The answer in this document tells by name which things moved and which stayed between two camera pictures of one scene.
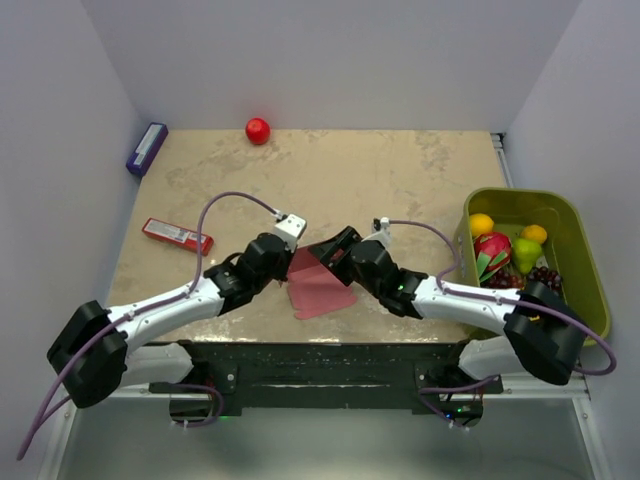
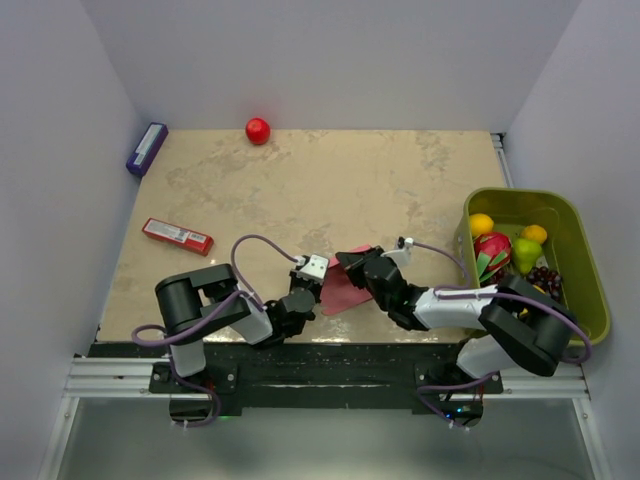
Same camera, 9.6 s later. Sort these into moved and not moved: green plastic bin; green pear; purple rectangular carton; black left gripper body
Moved: black left gripper body
Not moved: purple rectangular carton; green plastic bin; green pear
